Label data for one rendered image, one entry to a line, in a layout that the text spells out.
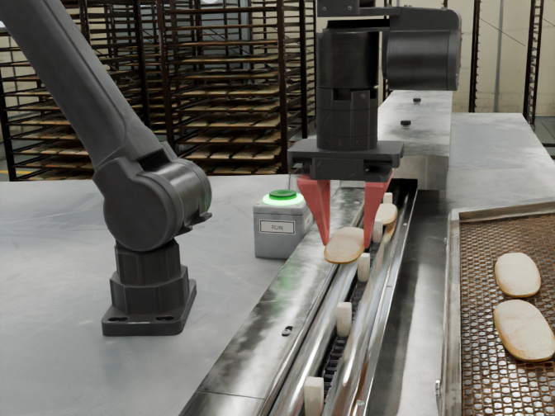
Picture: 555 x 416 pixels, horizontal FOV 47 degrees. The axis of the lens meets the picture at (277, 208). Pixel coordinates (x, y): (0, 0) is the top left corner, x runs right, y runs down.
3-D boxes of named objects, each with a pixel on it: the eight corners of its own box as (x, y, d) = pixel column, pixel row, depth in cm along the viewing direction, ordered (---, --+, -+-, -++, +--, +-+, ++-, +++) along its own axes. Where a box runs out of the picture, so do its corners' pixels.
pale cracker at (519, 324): (486, 308, 54) (485, 295, 54) (533, 302, 54) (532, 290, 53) (509, 366, 45) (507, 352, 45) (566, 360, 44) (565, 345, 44)
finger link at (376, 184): (386, 260, 59) (388, 160, 56) (310, 255, 61) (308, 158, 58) (392, 237, 65) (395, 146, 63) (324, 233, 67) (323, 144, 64)
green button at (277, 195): (272, 199, 92) (272, 188, 91) (300, 200, 91) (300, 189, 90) (265, 206, 88) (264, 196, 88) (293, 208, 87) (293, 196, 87)
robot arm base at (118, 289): (128, 290, 79) (100, 337, 68) (122, 229, 77) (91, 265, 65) (197, 290, 79) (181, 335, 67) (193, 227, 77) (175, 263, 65)
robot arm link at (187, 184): (143, 245, 75) (117, 261, 70) (135, 160, 72) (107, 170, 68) (214, 252, 72) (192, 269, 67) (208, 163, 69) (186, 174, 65)
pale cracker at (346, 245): (336, 230, 68) (336, 220, 68) (372, 232, 67) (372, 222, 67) (316, 263, 59) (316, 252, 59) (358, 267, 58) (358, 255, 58)
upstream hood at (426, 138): (399, 104, 225) (400, 79, 223) (452, 104, 220) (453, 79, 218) (338, 196, 109) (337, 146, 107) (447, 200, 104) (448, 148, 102)
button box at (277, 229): (268, 261, 97) (265, 191, 94) (320, 264, 95) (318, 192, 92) (252, 282, 89) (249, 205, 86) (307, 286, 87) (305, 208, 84)
